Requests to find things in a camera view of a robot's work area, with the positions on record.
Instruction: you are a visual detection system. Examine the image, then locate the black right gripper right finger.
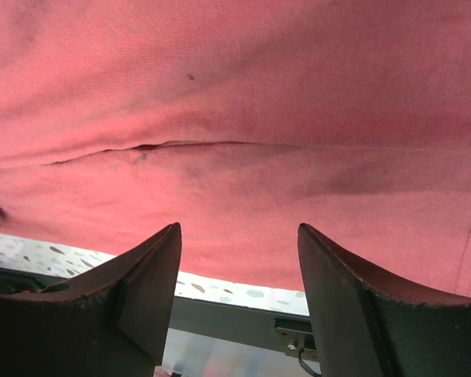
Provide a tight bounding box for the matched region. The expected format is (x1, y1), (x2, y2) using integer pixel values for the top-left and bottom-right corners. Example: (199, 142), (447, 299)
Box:
(298, 224), (471, 376)

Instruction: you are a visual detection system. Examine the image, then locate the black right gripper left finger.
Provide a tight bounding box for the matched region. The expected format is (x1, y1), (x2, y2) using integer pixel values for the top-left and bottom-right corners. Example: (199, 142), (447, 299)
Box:
(0, 223), (181, 376)

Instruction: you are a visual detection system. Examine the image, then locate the dusty red t-shirt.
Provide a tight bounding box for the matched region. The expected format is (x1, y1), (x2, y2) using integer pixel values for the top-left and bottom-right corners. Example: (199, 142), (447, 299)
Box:
(0, 1), (471, 297)

